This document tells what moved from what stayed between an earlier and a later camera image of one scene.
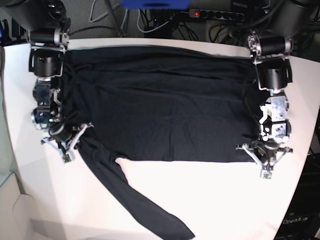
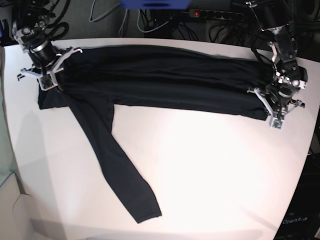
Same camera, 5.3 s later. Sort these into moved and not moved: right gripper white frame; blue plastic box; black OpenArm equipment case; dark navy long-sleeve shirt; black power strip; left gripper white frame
Moved: dark navy long-sleeve shirt; right gripper white frame; left gripper white frame
Not moved: black OpenArm equipment case; black power strip; blue plastic box
